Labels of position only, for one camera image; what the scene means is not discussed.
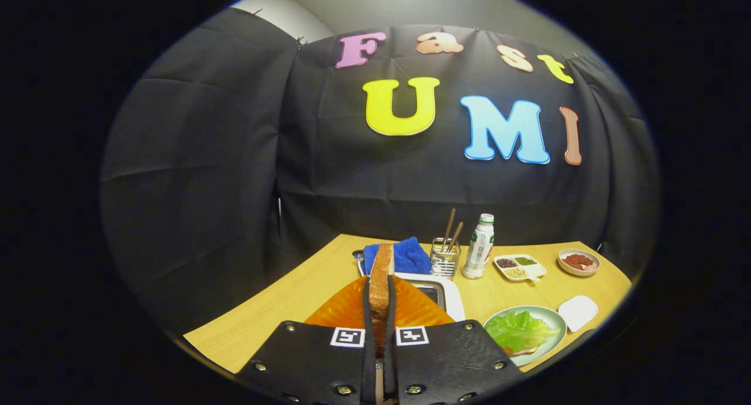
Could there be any green lettuce leaf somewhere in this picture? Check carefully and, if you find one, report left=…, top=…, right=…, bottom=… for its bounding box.
left=485, top=310, right=562, bottom=354

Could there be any white round meat plate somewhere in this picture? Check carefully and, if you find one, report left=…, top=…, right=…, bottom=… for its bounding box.
left=557, top=248, right=601, bottom=277

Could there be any white rounded square plate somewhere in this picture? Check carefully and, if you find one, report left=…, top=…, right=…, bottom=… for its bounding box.
left=557, top=295, right=599, bottom=333

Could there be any blue cloth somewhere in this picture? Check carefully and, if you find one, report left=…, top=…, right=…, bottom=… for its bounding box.
left=363, top=236, right=433, bottom=276

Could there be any black backdrop cloth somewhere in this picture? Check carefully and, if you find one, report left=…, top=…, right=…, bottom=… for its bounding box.
left=100, top=7, right=661, bottom=335

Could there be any metal wire utensil holder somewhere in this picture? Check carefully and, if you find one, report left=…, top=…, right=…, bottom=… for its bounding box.
left=429, top=237, right=462, bottom=278

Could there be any cream white toaster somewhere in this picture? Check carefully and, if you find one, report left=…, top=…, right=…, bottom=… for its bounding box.
left=352, top=249, right=466, bottom=322

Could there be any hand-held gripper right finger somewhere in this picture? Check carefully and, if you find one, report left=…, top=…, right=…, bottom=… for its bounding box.
left=384, top=275, right=524, bottom=405

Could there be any light green round plate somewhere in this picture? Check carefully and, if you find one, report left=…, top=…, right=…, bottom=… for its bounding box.
left=483, top=305, right=568, bottom=367

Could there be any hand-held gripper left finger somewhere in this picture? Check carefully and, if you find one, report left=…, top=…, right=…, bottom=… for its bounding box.
left=238, top=275, right=379, bottom=405

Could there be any white divided dish with beans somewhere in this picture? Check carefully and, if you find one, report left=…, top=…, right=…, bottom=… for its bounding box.
left=493, top=254, right=547, bottom=283

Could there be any white plastic bottle green label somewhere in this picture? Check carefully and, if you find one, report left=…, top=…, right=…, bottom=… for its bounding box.
left=461, top=213, right=495, bottom=280

